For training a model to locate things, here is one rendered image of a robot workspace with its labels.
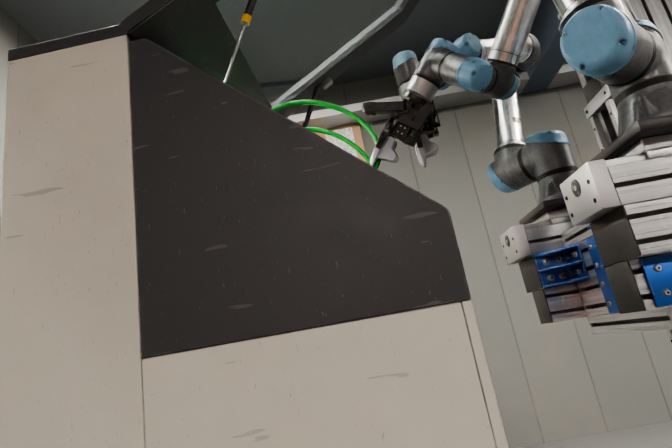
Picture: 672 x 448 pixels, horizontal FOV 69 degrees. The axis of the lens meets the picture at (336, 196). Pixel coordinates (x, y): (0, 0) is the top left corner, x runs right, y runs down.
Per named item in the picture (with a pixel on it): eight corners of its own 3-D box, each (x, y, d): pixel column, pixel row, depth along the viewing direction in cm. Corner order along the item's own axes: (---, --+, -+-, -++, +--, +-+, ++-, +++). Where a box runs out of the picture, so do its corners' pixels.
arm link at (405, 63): (422, 51, 148) (401, 46, 143) (431, 82, 144) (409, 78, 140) (406, 65, 154) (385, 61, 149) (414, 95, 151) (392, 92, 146)
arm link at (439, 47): (452, 38, 117) (427, 33, 124) (429, 79, 119) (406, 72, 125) (468, 54, 123) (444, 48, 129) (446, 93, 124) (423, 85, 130)
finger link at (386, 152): (385, 174, 122) (403, 142, 122) (365, 162, 124) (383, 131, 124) (386, 175, 125) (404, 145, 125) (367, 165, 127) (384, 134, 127)
